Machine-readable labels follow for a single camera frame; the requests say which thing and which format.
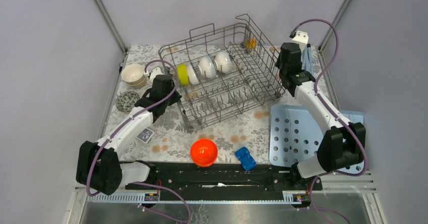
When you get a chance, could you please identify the plain beige bowl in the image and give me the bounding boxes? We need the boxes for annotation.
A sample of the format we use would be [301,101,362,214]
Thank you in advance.
[126,78,147,89]

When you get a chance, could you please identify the beige bowl with leaf pattern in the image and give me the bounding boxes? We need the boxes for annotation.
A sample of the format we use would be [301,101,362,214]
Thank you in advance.
[121,64,145,85]

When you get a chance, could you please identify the pink patterned bowl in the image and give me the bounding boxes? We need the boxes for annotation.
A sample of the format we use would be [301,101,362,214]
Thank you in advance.
[115,91,140,113]

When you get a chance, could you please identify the white ribbed bowl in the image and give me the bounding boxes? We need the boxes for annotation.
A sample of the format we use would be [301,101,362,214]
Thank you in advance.
[198,55,217,79]
[215,50,233,74]

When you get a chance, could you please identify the grey wire dish rack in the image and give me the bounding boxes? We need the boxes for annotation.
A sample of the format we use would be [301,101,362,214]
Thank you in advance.
[158,14,285,132]

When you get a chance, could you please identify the orange bowl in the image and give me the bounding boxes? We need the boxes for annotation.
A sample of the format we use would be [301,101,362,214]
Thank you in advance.
[190,139,219,167]

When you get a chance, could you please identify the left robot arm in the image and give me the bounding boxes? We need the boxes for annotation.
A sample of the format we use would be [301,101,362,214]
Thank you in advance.
[76,75,181,196]

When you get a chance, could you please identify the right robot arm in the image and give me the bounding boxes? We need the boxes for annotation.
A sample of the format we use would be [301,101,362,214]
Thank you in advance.
[275,42,368,190]

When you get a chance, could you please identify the blue folded metal stand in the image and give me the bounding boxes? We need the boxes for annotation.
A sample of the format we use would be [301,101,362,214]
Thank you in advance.
[301,44,314,75]

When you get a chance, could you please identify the yellow-green bowl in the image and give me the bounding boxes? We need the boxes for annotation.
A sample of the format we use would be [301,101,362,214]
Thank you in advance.
[177,64,199,86]

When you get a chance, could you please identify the yellow rubber duck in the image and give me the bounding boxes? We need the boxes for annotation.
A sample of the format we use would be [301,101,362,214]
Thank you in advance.
[245,38,257,50]

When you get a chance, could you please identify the floral patterned table mat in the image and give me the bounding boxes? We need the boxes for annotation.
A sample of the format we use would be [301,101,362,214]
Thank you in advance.
[105,45,301,163]

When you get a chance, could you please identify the light blue perforated board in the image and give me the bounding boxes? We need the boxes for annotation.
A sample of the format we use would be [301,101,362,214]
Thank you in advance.
[268,104,366,177]

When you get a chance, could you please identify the blue toy car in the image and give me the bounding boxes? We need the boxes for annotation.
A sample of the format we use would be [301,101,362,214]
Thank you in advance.
[235,147,257,171]

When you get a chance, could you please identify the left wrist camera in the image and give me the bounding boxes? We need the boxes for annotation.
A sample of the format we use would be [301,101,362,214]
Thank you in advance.
[145,66,165,83]

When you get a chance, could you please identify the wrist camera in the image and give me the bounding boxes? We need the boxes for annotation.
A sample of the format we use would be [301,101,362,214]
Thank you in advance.
[145,66,165,83]
[290,30,309,52]

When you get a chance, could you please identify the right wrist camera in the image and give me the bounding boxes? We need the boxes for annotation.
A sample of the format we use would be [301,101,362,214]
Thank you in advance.
[290,30,309,52]

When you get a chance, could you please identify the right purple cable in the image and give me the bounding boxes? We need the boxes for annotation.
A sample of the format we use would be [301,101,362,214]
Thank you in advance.
[290,18,368,223]

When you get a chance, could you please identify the purple cable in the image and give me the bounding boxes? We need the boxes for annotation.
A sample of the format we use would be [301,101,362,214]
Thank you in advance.
[290,18,368,223]
[86,60,192,224]

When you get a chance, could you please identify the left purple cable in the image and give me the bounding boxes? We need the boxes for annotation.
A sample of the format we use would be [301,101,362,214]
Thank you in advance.
[86,60,192,224]

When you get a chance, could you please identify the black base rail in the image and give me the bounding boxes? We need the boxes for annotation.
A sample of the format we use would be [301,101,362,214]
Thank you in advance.
[146,161,312,202]

